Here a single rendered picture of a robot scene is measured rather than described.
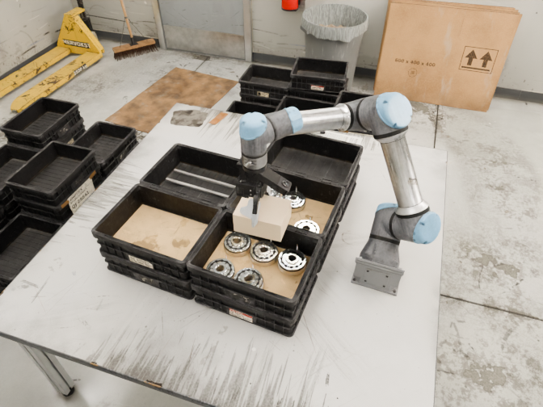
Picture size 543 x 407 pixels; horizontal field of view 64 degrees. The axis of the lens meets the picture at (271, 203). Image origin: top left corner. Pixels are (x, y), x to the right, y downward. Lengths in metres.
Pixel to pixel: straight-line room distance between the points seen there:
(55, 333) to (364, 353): 1.09
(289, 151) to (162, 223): 0.71
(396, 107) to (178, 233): 0.93
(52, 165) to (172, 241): 1.32
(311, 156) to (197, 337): 0.99
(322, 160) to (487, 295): 1.30
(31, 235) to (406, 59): 3.27
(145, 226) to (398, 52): 3.05
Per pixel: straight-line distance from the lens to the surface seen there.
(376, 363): 1.59
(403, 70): 4.28
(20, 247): 2.77
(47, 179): 2.78
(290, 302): 1.40
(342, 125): 1.52
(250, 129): 1.17
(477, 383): 2.50
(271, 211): 1.38
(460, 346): 2.57
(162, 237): 1.75
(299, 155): 2.09
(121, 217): 1.82
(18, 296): 1.94
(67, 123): 3.15
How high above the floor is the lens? 2.10
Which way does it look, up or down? 44 degrees down
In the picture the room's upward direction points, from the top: straight up
